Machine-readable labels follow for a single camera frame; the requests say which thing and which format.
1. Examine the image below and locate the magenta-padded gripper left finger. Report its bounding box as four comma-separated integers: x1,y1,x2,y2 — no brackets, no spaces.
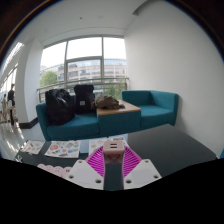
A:
64,146,114,191

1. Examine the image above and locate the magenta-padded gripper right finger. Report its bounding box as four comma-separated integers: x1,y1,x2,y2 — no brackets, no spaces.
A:
113,145,163,191

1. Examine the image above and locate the colourful sticker sheet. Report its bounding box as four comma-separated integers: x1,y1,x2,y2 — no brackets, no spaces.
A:
44,140,82,159
88,134,129,156
19,139,46,156

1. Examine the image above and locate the teal two-seat sofa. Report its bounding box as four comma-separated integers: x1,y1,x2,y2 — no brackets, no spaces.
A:
35,94,101,142

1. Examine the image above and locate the teal side table wooden top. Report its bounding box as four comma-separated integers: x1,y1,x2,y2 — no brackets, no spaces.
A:
95,99,142,138

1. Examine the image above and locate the teal armchair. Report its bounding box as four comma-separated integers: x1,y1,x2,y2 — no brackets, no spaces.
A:
120,89,180,131

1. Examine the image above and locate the glossy black backpack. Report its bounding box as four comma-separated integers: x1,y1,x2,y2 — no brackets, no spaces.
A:
44,88,76,127

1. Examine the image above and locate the crumpled brown bag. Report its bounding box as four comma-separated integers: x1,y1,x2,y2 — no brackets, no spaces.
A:
91,94,126,110

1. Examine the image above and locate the black backpack with label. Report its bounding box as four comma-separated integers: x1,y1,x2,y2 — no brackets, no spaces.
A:
73,84,97,115

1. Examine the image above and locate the metal balcony railing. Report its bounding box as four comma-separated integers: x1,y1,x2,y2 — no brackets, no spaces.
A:
36,77,130,103

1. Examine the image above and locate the person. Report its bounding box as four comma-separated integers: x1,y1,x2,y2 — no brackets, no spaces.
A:
0,93,8,123
7,83,17,127

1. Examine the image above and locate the grey-framed large window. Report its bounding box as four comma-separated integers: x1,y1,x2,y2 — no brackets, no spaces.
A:
39,35,128,101

